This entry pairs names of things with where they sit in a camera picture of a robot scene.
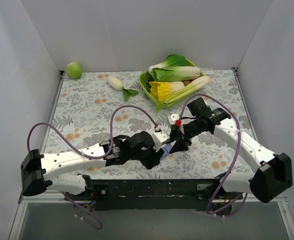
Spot blue weekly pill organizer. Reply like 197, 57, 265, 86
160, 143, 172, 161

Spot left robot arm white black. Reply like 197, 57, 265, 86
20, 131, 170, 200

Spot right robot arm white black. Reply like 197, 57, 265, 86
168, 98, 293, 203

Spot green celery stalk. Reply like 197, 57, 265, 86
160, 75, 210, 107

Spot yellow napa cabbage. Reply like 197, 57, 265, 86
149, 81, 185, 103

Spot green bok choy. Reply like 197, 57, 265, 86
148, 54, 201, 82

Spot white radish with leaves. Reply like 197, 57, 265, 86
107, 76, 139, 101

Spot green round cabbage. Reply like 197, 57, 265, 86
66, 62, 82, 79

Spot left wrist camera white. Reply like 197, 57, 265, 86
151, 131, 170, 151

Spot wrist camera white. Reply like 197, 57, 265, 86
151, 131, 170, 151
167, 114, 184, 133

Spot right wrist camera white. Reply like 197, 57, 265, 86
167, 114, 184, 133

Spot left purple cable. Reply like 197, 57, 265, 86
26, 104, 161, 230

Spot purple cable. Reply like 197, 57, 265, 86
179, 93, 249, 216
26, 104, 161, 230

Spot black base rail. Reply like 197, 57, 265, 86
64, 178, 237, 211

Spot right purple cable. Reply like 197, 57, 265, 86
179, 93, 249, 216

